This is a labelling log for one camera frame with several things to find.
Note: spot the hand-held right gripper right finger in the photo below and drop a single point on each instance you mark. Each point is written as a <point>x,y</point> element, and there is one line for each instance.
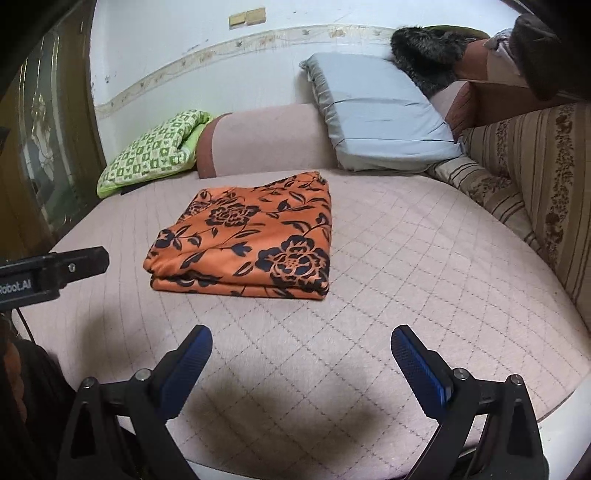
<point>422,369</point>

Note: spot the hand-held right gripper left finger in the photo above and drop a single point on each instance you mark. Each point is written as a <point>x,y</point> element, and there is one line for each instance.
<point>184,369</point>

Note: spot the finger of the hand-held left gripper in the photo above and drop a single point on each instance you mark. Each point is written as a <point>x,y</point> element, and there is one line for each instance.
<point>78,265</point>

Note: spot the orange black floral blouse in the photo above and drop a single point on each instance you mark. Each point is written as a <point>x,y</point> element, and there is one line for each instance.
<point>240,230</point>

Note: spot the person's dark clothing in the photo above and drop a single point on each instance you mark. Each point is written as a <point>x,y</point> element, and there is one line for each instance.
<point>32,392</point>

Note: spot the wooden door with glass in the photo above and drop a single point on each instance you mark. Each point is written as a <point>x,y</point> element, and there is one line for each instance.
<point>41,138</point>

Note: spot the green checkered pillow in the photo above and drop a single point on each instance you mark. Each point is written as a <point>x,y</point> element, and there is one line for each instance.
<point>147,152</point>

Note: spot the beige striped cushion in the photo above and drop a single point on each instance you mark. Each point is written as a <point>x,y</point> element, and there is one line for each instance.
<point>471,184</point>

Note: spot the grey blue pillow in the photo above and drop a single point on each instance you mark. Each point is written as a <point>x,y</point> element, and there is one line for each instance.
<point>378,115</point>

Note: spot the brown cardboard box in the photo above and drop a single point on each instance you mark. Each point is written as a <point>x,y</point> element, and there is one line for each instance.
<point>508,106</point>

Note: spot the dark fur-trimmed jacket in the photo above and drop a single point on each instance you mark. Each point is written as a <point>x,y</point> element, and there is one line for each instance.
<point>425,50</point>

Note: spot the dark brown garment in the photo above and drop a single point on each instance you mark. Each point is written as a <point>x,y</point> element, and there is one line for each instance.
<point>540,55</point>

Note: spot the white patterned cloth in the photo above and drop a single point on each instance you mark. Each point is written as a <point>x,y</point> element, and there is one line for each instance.
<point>503,44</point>

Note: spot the beige wall switch plate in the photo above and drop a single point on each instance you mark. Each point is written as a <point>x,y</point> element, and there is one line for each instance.
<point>237,21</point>
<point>256,15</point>

